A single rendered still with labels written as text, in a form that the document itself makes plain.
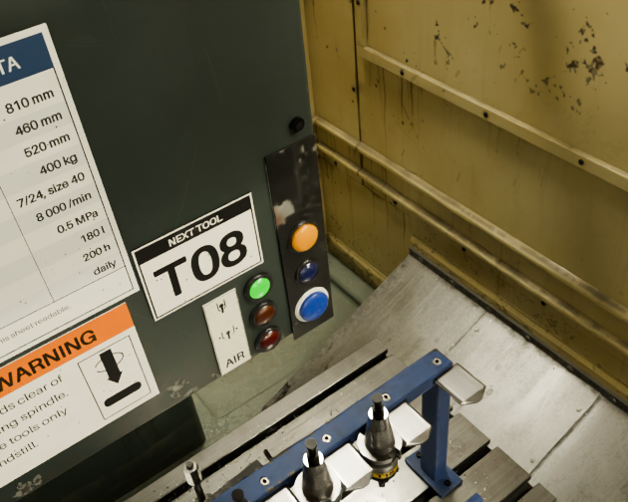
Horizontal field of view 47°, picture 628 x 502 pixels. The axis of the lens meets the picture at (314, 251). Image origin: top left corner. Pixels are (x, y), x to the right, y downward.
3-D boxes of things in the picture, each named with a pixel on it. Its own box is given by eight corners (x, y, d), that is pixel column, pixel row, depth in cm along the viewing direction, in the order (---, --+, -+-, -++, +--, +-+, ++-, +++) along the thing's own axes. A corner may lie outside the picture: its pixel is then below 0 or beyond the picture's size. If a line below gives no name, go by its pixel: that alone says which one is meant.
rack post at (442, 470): (463, 482, 132) (471, 380, 112) (441, 499, 129) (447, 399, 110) (425, 446, 138) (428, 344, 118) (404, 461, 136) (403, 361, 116)
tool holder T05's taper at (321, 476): (325, 466, 100) (321, 438, 95) (339, 492, 97) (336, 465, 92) (296, 479, 99) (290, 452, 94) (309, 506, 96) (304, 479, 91)
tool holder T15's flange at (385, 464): (379, 425, 107) (378, 415, 105) (410, 449, 104) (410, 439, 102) (349, 452, 104) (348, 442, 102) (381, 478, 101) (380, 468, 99)
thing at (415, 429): (438, 432, 104) (439, 429, 104) (411, 453, 102) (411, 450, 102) (406, 402, 109) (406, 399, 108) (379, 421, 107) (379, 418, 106)
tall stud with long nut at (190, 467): (213, 503, 133) (199, 464, 124) (200, 512, 132) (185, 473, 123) (205, 492, 135) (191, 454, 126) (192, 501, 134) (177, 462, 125)
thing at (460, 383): (491, 392, 109) (491, 389, 108) (467, 411, 107) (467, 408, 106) (458, 365, 113) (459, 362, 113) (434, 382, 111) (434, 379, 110)
